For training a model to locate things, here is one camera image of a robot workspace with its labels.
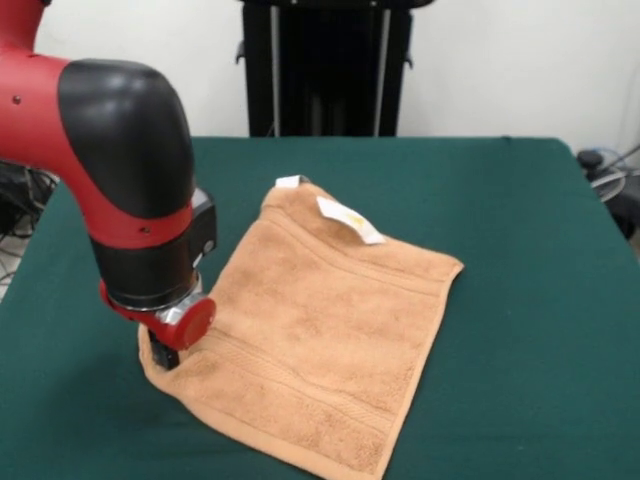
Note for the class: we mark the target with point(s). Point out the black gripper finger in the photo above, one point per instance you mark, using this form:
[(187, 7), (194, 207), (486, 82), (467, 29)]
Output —
[(154, 345), (169, 357)]

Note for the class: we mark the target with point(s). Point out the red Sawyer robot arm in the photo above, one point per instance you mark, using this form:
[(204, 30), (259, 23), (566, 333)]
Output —
[(100, 150)]

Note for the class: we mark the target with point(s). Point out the peach terry towel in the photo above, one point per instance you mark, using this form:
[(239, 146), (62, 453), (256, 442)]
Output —
[(320, 340)]

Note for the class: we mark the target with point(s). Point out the dark green table cloth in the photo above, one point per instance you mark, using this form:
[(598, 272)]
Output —
[(500, 350)]

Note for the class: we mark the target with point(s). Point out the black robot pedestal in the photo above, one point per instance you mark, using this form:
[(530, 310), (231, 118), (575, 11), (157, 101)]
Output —
[(340, 75)]

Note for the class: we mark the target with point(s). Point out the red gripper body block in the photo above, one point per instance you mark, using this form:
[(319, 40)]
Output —
[(192, 325)]

